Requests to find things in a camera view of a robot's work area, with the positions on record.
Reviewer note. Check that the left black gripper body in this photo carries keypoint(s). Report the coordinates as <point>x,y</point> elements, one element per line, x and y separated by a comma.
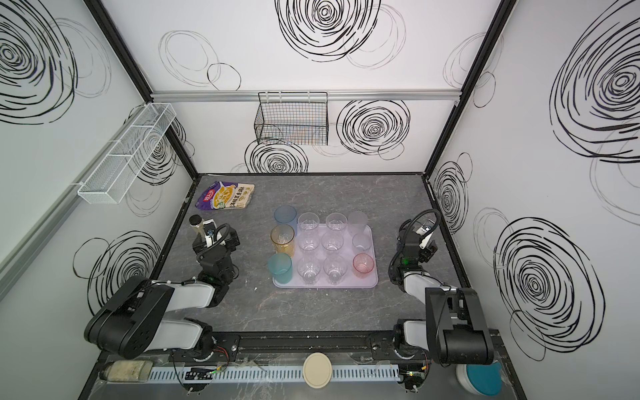
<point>229,246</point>

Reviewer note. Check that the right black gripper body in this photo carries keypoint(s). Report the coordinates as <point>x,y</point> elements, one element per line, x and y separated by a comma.
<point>427,253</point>

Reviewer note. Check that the frosted clear cup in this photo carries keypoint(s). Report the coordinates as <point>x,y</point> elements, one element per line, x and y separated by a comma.
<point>362,242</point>
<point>357,222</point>

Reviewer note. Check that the pink transparent cup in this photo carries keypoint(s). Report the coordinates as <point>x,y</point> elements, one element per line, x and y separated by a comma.
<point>363,265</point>

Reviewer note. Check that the yellow transparent cup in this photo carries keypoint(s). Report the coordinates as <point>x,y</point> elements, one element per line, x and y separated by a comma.
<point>283,239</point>

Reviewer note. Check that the teal frosted cup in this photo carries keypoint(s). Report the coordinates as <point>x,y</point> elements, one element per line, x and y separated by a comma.
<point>280,267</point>

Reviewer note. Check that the blue frosted cup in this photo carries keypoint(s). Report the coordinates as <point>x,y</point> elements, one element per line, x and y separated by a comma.
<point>286,214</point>

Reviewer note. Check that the clear faceted glass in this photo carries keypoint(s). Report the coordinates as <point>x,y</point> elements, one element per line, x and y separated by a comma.
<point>308,222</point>
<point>335,267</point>
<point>309,242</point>

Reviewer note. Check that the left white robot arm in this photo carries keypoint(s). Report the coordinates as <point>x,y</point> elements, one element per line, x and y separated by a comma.
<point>135,319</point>

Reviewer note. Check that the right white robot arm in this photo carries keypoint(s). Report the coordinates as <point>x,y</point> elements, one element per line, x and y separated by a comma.
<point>440,300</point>

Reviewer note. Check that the lilac plastic tray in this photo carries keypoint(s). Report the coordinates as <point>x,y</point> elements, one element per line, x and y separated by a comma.
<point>350,280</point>

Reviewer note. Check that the small dark-capped spice jar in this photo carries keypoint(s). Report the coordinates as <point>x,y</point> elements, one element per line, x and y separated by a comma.
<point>196,223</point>

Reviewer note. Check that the purple yellow food packet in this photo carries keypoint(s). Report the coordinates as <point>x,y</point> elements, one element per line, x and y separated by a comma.
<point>225,195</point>

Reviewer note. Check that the teal lidded white container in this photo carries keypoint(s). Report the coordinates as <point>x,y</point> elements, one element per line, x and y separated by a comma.
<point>483,380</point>

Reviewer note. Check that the beige jar lying down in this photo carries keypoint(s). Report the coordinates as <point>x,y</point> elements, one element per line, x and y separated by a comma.
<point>127,371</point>

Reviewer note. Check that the beige round lid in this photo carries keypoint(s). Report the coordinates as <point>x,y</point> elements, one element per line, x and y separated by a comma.
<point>317,370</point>

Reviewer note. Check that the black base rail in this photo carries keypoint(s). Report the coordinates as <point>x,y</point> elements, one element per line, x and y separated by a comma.
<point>310,342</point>

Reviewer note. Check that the white slotted cable duct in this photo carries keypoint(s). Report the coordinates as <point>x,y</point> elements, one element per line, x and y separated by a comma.
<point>273,374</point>

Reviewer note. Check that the black wire wall basket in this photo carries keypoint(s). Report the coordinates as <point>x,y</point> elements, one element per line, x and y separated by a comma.
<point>300,118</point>

